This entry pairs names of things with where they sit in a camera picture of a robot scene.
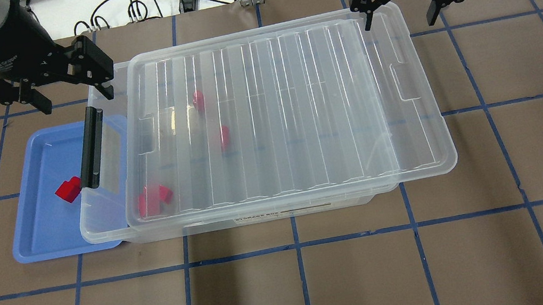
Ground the clear plastic storage box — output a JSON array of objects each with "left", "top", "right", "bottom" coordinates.
[{"left": 53, "top": 0, "right": 432, "bottom": 252}]

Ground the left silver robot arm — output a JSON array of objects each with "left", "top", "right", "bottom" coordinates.
[{"left": 0, "top": 0, "right": 114, "bottom": 114}]

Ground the clear plastic box lid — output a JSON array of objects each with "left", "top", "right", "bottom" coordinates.
[{"left": 101, "top": 3, "right": 463, "bottom": 235}]

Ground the black cable bundle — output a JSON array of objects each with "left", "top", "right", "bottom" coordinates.
[{"left": 69, "top": 0, "right": 232, "bottom": 37}]

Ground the red block box far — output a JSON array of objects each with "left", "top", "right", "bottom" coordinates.
[{"left": 192, "top": 90, "right": 205, "bottom": 114}]

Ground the red block box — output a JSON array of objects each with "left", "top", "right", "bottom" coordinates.
[
  {"left": 192, "top": 90, "right": 205, "bottom": 114},
  {"left": 219, "top": 125, "right": 231, "bottom": 152}
]

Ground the blue plastic tray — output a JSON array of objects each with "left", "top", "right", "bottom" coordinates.
[{"left": 13, "top": 115, "right": 135, "bottom": 263}]

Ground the red block box middle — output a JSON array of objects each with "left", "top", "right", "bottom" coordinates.
[{"left": 219, "top": 125, "right": 231, "bottom": 152}]

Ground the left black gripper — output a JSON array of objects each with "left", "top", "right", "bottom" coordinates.
[{"left": 0, "top": 0, "right": 115, "bottom": 115}]

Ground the red block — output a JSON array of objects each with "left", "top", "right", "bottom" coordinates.
[
  {"left": 54, "top": 176, "right": 81, "bottom": 203},
  {"left": 138, "top": 185, "right": 161, "bottom": 218}
]

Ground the black box handle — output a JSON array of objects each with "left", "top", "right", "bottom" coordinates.
[{"left": 79, "top": 106, "right": 104, "bottom": 189}]

